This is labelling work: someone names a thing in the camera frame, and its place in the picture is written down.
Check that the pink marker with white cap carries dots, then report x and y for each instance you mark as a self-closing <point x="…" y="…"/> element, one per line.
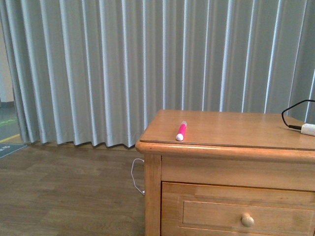
<point x="182" y="131"/>

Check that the wooden top drawer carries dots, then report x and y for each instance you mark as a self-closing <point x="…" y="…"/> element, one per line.
<point x="210" y="210"/>

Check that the round light wooden drawer knob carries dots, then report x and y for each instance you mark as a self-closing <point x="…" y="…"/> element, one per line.
<point x="247" y="220"/>

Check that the wooden nightstand cabinet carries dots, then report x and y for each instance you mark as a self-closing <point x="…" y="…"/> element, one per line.
<point x="224" y="149"/>

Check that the grey pleated curtain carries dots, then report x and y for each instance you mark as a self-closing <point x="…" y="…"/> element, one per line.
<point x="98" y="70"/>

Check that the white device on nightstand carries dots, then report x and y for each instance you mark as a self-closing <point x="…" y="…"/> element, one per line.
<point x="308" y="129"/>

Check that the grey floor mat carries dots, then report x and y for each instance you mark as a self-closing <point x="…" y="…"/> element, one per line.
<point x="9" y="148"/>

